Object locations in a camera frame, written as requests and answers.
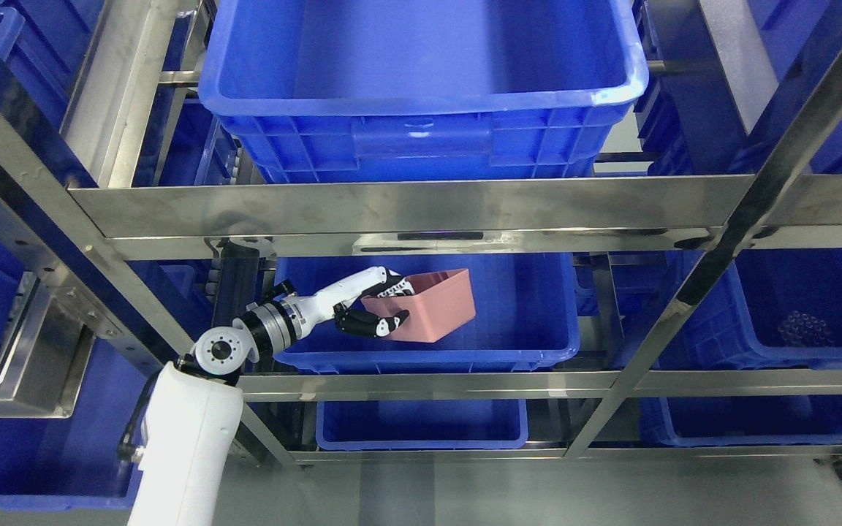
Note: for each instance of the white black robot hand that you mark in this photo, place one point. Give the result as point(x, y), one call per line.
point(336, 303)

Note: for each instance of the pink plastic storage box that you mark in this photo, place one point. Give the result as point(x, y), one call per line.
point(441, 303)

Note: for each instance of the white robot forearm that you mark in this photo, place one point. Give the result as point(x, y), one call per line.
point(185, 421)

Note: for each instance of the blue bottom shelf bin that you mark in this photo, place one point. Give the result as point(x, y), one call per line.
point(402, 425)

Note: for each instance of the blue shelf bin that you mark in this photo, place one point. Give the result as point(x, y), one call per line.
point(771, 308)
point(402, 425)
point(526, 317)

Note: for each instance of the blue middle shelf bin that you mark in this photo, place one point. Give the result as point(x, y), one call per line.
point(526, 317)

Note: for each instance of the steel shelf rack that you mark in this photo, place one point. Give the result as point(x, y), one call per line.
point(79, 243)

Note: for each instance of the blue right shelf bin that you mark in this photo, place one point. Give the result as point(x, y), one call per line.
point(771, 308)

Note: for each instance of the large blue top bin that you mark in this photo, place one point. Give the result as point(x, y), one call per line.
point(409, 91)

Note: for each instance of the blue bottom right bin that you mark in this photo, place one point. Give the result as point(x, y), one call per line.
point(741, 421)

